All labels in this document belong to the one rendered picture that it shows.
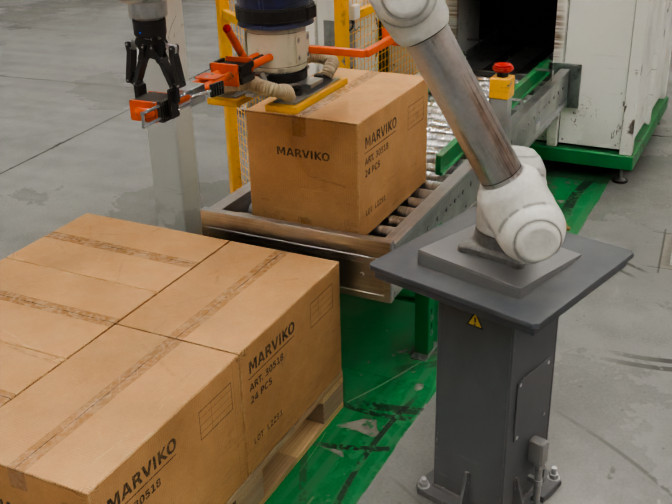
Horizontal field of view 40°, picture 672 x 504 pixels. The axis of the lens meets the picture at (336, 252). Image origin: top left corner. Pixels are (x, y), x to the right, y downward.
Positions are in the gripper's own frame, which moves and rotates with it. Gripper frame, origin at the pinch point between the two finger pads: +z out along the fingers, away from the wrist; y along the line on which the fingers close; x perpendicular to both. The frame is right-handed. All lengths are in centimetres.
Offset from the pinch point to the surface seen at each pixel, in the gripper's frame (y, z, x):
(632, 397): -104, 119, -104
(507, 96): -51, 25, -120
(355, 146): -17, 32, -73
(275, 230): 8, 61, -65
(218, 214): 30, 59, -65
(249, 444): -17, 95, -2
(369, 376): -18, 119, -80
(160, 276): 28, 65, -29
